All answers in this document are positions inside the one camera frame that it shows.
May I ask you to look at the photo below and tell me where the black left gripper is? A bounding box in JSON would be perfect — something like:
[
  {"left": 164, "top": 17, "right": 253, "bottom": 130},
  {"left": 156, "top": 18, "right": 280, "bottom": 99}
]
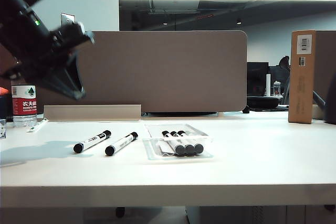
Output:
[{"left": 15, "top": 35, "right": 87, "bottom": 101}]

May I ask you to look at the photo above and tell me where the clear plastic packaging box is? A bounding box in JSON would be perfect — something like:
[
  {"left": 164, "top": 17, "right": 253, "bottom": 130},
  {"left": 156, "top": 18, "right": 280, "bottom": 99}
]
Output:
[{"left": 142, "top": 122, "right": 214, "bottom": 162}]

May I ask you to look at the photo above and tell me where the tall brown cardboard box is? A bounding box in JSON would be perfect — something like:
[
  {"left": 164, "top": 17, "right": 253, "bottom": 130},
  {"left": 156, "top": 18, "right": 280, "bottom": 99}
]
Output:
[{"left": 287, "top": 30, "right": 317, "bottom": 125}]

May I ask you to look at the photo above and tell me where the water bottle with red label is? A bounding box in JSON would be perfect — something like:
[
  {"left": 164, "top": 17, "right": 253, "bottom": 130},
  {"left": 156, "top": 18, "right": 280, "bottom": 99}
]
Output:
[{"left": 10, "top": 84, "right": 38, "bottom": 128}]

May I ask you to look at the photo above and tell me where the white label strip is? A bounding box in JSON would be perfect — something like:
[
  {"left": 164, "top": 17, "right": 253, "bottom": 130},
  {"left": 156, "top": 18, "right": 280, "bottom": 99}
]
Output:
[{"left": 26, "top": 119, "right": 48, "bottom": 134}]

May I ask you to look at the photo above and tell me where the dark blue object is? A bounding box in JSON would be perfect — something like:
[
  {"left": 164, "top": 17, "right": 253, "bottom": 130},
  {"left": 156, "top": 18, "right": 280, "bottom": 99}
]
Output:
[{"left": 0, "top": 94, "right": 14, "bottom": 123}]

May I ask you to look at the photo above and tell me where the brown desk divider panel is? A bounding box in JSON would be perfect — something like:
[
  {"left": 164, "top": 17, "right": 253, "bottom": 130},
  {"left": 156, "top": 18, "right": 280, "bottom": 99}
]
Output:
[
  {"left": 314, "top": 30, "right": 336, "bottom": 104},
  {"left": 0, "top": 30, "right": 248, "bottom": 113}
]

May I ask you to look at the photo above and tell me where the black computer monitor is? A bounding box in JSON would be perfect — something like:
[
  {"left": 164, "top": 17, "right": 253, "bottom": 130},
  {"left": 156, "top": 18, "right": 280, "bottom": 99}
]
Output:
[{"left": 247, "top": 62, "right": 270, "bottom": 97}]

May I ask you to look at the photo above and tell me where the black round cushion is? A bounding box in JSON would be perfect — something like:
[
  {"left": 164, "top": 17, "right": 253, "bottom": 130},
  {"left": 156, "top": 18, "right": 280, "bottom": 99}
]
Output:
[{"left": 247, "top": 95, "right": 281, "bottom": 110}]

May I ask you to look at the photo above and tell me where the small clear bottle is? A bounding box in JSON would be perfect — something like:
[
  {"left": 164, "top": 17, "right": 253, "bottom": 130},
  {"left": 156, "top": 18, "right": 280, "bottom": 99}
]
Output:
[{"left": 273, "top": 80, "right": 282, "bottom": 97}]

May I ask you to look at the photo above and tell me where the black office chair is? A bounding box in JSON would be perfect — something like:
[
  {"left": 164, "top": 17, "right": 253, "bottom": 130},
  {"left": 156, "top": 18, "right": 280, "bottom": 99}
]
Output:
[{"left": 269, "top": 55, "right": 292, "bottom": 105}]

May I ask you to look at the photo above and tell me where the dark grey curved object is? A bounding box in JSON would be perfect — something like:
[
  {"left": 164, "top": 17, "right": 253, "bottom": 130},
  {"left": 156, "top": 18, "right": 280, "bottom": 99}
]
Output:
[{"left": 312, "top": 73, "right": 336, "bottom": 125}]

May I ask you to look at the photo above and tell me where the beige cable tray strip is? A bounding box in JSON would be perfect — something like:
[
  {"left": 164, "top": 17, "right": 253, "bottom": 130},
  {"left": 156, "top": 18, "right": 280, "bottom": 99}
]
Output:
[{"left": 43, "top": 103, "right": 143, "bottom": 121}]

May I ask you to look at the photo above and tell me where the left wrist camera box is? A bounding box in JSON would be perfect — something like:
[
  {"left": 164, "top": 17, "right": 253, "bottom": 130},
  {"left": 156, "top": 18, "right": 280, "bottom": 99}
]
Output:
[{"left": 51, "top": 21, "right": 96, "bottom": 52}]

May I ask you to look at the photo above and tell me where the silver wall switch plate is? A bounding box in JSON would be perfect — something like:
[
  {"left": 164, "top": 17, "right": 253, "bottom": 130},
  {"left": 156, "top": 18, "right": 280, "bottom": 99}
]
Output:
[{"left": 60, "top": 12, "right": 76, "bottom": 32}]

